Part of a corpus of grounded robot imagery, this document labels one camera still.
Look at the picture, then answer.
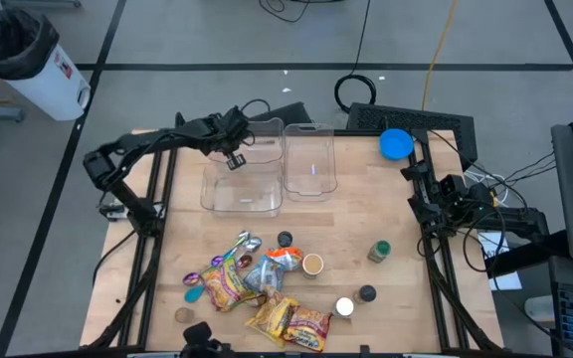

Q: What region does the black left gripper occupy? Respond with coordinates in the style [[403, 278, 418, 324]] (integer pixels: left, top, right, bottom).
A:
[[206, 105, 254, 172]]

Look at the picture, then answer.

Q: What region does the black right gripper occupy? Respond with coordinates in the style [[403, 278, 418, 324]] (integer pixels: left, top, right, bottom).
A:
[[400, 161, 473, 226]]

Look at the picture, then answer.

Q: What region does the green lid herb jar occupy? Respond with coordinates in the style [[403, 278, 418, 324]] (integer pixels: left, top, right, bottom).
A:
[[366, 239, 393, 264]]

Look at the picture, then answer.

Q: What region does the silver blue food packet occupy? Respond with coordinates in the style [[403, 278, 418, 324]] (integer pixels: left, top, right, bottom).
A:
[[243, 254, 287, 294]]

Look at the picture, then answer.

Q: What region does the yellow ramen noodle packet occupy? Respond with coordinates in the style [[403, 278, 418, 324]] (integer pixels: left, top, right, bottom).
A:
[[200, 258, 257, 313], [244, 295, 300, 348]]

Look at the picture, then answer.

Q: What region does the white round lid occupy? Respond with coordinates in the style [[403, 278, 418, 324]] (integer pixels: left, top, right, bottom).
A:
[[332, 296, 356, 319]]

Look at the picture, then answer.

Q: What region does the red yellow ramen packet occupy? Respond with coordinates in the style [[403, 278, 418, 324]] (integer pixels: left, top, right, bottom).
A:
[[282, 306, 333, 353]]

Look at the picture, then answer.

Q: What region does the wide clear plastic container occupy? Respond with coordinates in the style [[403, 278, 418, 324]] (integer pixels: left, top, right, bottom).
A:
[[199, 117, 287, 219]]

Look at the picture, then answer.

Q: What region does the blue plastic bowl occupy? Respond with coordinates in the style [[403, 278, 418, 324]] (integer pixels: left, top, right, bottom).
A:
[[378, 127, 415, 162]]

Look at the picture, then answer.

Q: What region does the black flat panel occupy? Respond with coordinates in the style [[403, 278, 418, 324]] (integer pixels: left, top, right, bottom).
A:
[[246, 101, 313, 126]]

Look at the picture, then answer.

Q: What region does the narrow clear plastic container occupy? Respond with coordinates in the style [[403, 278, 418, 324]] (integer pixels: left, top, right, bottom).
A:
[[283, 122, 339, 203]]

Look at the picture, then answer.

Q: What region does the black lid spice jar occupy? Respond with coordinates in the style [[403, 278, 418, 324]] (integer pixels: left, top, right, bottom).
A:
[[353, 283, 378, 305]]

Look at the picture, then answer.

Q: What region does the black desk beam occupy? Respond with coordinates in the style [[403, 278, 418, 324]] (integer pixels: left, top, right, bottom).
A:
[[484, 231, 571, 279]]

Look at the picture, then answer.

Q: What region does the white paper sheet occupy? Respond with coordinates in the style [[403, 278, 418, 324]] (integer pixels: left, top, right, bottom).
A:
[[477, 233, 523, 292]]

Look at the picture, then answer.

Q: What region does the light grey rounded object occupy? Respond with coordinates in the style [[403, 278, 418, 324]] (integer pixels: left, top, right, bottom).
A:
[[523, 294, 557, 325]]

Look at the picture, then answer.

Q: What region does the white trash bin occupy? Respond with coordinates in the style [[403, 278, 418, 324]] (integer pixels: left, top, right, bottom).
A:
[[2, 43, 93, 122]]

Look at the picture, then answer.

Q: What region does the grey metal bar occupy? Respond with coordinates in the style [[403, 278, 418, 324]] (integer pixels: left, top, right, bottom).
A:
[[0, 0, 83, 9]]

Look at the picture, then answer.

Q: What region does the black bin liner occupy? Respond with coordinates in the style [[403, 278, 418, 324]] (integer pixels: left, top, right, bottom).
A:
[[0, 7, 61, 81]]

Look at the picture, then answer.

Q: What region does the white cable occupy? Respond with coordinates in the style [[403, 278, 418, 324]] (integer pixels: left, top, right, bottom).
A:
[[464, 169, 511, 208]]

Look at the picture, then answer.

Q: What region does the black aluminium right frame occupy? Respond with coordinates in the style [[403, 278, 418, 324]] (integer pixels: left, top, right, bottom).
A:
[[405, 128, 505, 352]]

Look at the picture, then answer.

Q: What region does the black aluminium frame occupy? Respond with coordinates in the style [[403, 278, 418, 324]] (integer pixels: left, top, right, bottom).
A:
[[405, 128, 505, 352], [87, 129, 181, 349]]

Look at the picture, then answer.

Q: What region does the black coiled cable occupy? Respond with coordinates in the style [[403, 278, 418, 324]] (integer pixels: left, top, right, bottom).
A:
[[333, 0, 378, 114]]

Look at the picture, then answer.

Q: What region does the silver left base bracket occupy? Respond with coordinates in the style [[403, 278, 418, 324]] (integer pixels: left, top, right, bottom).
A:
[[98, 201, 167, 223]]

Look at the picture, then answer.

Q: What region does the yellow power cable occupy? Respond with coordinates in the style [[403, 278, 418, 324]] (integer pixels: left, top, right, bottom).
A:
[[420, 0, 461, 111]]

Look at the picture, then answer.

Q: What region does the black floor cable loop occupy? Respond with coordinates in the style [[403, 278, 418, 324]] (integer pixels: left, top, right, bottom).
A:
[[259, 0, 312, 24]]

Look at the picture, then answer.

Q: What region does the black aluminium left frame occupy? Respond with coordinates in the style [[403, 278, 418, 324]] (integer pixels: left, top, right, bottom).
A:
[[87, 129, 181, 349]]

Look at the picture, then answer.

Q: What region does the black table camera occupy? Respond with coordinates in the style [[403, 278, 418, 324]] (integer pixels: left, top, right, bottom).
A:
[[181, 321, 233, 358]]

